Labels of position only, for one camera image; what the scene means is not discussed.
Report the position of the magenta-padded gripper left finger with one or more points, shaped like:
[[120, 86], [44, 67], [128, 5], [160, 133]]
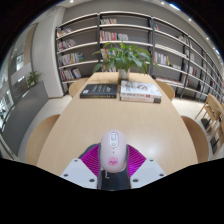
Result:
[[78, 171]]

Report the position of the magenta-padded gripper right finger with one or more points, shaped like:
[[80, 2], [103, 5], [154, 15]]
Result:
[[146, 171]]

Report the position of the pale pink computer mouse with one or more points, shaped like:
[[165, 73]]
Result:
[[113, 150]]

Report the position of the light wooden round-back chair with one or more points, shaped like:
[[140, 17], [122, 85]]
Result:
[[76, 86], [196, 140], [167, 90], [38, 138]]

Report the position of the white red-edged book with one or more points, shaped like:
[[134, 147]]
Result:
[[140, 99]]

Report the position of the white illustrated book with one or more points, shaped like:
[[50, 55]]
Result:
[[140, 89]]

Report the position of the black hardcover book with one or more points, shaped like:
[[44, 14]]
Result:
[[99, 90]]

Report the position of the wooden slat-back chair group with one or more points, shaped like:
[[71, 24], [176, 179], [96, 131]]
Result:
[[213, 116]]

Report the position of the leafy green indoor plant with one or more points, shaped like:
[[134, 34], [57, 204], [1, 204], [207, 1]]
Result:
[[33, 78]]

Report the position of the green plant in white pot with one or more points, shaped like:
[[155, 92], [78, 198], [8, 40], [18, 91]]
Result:
[[125, 58]]

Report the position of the grey shelf unit with books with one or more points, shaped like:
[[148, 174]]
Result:
[[80, 40]]

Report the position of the round ceiling lights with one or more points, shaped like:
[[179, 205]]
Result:
[[174, 6]]

